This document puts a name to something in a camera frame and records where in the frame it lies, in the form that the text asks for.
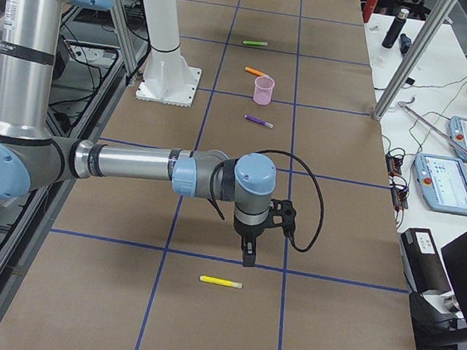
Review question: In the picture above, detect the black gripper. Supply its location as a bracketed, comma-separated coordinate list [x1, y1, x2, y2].
[233, 219, 266, 267]

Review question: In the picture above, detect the yellow highlighter pen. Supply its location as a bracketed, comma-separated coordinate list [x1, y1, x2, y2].
[199, 275, 243, 289]

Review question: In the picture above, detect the purple highlighter pen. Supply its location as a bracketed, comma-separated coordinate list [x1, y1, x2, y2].
[244, 115, 274, 129]

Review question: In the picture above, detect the orange highlighter pen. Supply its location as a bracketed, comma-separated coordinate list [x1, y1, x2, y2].
[244, 66, 268, 76]

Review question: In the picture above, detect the green highlighter pen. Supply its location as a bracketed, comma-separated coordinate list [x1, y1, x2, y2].
[243, 40, 268, 47]

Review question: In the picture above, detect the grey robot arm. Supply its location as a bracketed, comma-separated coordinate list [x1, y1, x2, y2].
[0, 0, 277, 267]

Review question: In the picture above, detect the pink mesh pen holder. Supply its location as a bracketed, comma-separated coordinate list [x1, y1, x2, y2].
[253, 76, 276, 106]

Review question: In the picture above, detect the black box with label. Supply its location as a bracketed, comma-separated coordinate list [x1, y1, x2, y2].
[400, 228, 451, 296]

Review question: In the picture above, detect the near teach pendant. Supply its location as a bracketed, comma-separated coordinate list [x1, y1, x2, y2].
[413, 153, 467, 216]

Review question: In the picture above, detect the metal rod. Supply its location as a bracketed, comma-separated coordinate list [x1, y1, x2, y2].
[392, 96, 467, 172]

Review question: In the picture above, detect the black water bottle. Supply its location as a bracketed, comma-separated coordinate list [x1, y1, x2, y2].
[381, 8, 410, 49]

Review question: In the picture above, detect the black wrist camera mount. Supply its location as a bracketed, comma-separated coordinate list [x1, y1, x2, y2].
[265, 199, 297, 238]

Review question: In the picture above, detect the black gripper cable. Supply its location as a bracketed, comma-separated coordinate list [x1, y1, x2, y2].
[246, 147, 330, 254]

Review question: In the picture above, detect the white pedestal column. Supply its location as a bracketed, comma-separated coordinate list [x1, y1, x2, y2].
[135, 0, 202, 107]

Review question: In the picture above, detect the aluminium frame post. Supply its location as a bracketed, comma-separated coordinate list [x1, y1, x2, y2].
[372, 0, 458, 121]

